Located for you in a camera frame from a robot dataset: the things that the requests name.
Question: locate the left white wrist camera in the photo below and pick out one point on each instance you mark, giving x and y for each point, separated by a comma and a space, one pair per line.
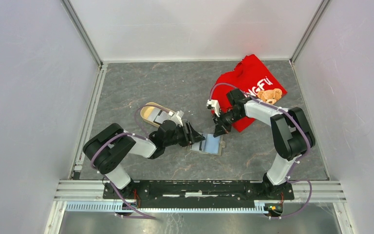
177, 118

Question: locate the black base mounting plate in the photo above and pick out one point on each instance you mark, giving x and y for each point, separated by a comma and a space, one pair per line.
204, 193

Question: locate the beige oval tray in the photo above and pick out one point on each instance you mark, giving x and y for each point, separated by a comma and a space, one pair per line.
147, 109

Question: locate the aluminium frame rail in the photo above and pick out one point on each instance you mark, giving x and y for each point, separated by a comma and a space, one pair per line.
87, 196

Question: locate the red kung fu t-shirt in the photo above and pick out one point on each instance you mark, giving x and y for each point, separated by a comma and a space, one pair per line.
251, 76

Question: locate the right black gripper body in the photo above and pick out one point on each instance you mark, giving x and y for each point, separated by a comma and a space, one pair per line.
227, 118

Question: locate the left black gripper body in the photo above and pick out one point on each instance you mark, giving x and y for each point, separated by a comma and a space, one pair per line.
180, 136

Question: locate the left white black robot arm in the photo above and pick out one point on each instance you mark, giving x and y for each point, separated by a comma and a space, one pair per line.
107, 149

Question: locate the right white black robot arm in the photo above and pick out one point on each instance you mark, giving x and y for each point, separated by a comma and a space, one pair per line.
292, 135

